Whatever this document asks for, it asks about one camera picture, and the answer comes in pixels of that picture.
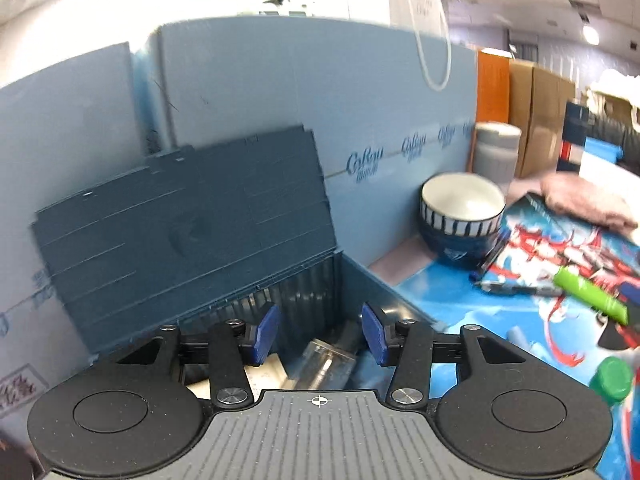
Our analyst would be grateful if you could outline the clear glass jar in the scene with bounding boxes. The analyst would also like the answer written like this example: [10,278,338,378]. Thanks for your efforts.
[282,339,359,391]

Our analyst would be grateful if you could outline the green tube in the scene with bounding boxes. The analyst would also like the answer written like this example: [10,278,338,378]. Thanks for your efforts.
[553,266,630,326]

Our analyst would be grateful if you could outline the dark blue storage box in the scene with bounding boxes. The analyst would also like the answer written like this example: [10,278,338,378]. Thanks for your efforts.
[32,127,425,366]

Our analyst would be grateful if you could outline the anime print desk mat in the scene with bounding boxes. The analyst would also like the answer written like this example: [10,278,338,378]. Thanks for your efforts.
[398,194,639,479]

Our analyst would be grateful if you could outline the blue striped ceramic bowl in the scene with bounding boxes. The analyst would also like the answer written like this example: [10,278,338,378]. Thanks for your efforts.
[418,172,506,269]

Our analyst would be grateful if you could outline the black grey ballpoint pen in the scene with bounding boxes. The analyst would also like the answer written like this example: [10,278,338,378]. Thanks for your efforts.
[474,282,563,298]

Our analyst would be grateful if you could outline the green cap bottle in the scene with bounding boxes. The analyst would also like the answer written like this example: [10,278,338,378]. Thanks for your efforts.
[589,356,634,406]

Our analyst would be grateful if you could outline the white grey travel cup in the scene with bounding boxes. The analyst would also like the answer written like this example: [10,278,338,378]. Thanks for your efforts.
[472,122,522,194]

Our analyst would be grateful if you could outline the pink knitted cloth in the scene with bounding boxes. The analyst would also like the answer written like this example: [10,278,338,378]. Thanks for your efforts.
[540,172,639,235]

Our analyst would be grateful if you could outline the blue foam board right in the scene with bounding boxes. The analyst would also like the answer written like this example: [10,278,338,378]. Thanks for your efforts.
[153,16,477,265]

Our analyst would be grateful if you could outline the blue foam board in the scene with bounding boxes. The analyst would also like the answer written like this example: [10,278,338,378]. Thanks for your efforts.
[1,44,144,446]
[153,16,477,265]

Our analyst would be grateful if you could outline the orange box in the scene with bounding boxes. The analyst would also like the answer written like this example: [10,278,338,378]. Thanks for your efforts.
[466,51,510,172]

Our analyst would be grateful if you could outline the dark blue thermos bottle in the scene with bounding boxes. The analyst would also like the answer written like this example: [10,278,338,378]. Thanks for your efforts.
[556,102,590,174]

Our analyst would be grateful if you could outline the blue foam board left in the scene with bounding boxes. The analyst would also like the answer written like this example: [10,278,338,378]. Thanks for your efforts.
[1,44,144,446]

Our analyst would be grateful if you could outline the brown cardboard box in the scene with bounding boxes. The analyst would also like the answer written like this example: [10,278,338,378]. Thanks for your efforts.
[509,60,576,179]

